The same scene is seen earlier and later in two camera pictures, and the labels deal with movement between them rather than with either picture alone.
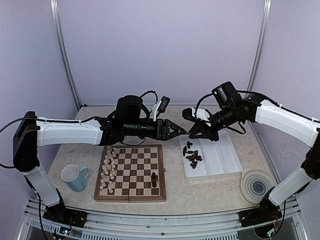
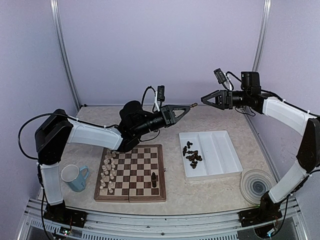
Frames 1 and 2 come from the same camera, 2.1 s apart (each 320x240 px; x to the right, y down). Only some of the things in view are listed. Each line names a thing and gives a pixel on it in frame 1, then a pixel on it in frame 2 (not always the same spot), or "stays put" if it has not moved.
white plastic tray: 219,158 stays put
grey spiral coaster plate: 255,184 stays put
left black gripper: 162,131 → 168,115
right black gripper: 213,135 → 225,101
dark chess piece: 153,176 stays put
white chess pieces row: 108,171 stays put
